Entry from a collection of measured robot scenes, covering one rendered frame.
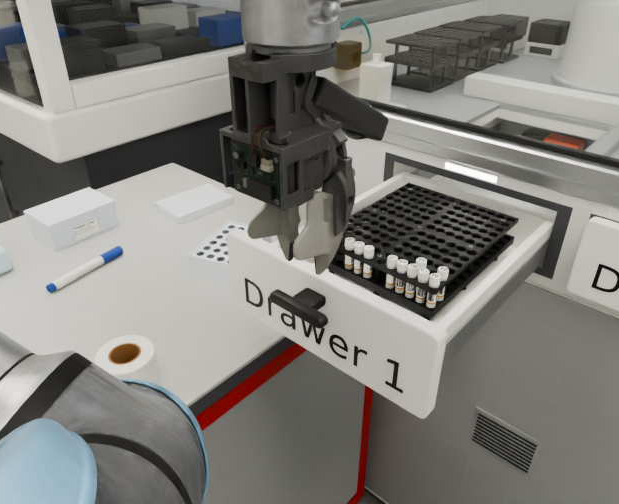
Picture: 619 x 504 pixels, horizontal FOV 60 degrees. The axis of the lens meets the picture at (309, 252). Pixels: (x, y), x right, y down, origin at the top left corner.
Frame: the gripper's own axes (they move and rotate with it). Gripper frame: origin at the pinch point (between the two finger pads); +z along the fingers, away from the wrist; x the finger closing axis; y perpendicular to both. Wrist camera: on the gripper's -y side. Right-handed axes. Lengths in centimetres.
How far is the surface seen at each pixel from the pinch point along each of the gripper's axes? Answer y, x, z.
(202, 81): -52, -79, 7
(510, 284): -22.7, 13.4, 10.2
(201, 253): -9.6, -30.8, 17.4
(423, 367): -0.9, 13.5, 7.9
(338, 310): -1.1, 3.1, 6.5
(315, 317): 2.4, 2.9, 5.4
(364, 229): -17.7, -5.3, 7.1
